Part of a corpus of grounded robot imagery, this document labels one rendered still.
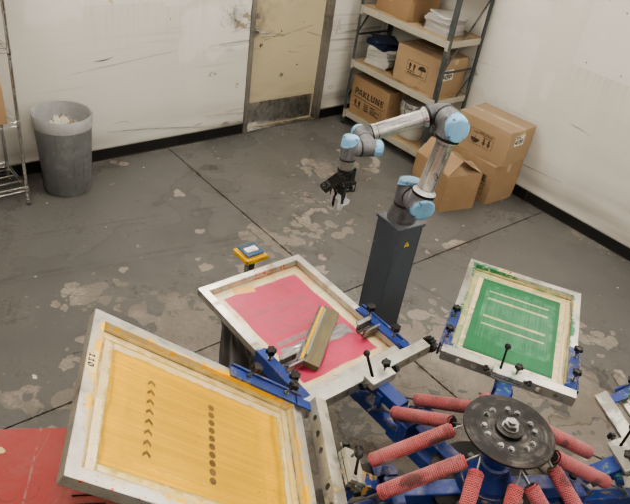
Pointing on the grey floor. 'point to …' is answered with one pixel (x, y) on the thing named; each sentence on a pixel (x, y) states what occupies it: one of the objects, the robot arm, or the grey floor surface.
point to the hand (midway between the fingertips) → (334, 206)
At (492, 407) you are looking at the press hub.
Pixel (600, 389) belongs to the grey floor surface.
